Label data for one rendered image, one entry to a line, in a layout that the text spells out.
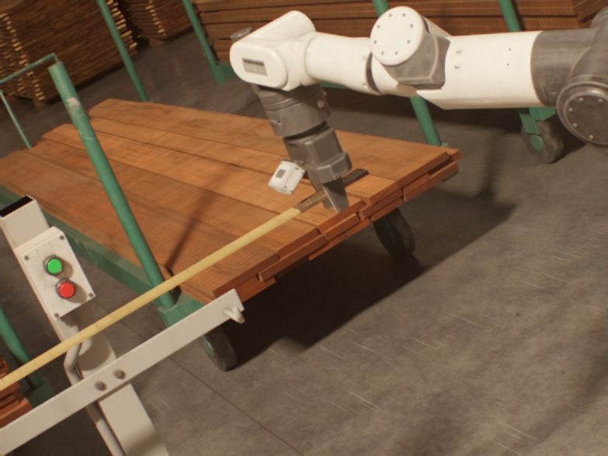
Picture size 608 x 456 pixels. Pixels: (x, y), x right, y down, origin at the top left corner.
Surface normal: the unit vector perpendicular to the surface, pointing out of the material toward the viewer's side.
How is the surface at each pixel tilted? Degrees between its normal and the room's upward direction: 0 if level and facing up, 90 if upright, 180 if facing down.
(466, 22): 90
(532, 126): 90
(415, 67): 47
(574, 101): 107
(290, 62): 91
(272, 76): 90
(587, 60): 18
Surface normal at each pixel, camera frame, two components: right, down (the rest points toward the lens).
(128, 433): 0.46, 0.15
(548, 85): -0.46, 0.73
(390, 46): -0.62, -0.22
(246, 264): -0.37, -0.86
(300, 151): -0.81, 0.48
